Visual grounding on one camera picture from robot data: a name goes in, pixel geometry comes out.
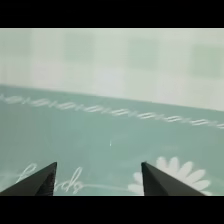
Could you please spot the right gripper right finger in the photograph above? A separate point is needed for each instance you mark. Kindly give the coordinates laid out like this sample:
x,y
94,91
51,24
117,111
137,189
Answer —
x,y
160,183

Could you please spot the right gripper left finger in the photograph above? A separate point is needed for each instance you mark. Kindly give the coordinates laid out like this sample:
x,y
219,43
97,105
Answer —
x,y
40,183

